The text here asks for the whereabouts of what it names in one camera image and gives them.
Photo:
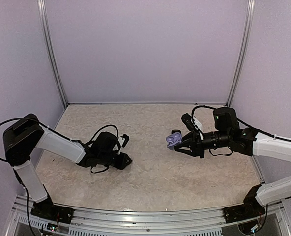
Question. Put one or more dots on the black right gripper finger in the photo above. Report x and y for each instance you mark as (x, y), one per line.
(189, 138)
(185, 150)

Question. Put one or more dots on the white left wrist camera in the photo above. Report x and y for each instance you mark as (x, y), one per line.
(122, 142)

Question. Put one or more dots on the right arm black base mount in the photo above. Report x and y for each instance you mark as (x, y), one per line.
(250, 208)

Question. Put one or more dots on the left aluminium corner post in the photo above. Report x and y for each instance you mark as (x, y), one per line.
(50, 51)

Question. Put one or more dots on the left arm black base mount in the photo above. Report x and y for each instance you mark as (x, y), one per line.
(46, 209)

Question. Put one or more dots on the right aluminium corner post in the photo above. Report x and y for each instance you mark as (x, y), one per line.
(242, 51)

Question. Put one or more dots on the silver grey charging case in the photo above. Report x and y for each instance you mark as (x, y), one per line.
(173, 139)

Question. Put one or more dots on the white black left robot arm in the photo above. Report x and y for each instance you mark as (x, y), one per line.
(28, 133)

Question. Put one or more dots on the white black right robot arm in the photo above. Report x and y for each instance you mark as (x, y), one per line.
(249, 141)

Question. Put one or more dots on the aluminium corner post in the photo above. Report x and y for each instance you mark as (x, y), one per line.
(242, 51)
(50, 51)

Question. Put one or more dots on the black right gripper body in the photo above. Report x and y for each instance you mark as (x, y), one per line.
(199, 148)

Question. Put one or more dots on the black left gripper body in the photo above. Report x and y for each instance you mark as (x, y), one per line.
(117, 163)

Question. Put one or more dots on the aluminium front rail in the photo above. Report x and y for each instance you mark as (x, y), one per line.
(95, 222)

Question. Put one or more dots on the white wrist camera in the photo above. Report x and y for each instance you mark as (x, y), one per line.
(122, 142)
(191, 123)

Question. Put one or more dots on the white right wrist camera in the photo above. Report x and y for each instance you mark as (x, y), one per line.
(191, 123)

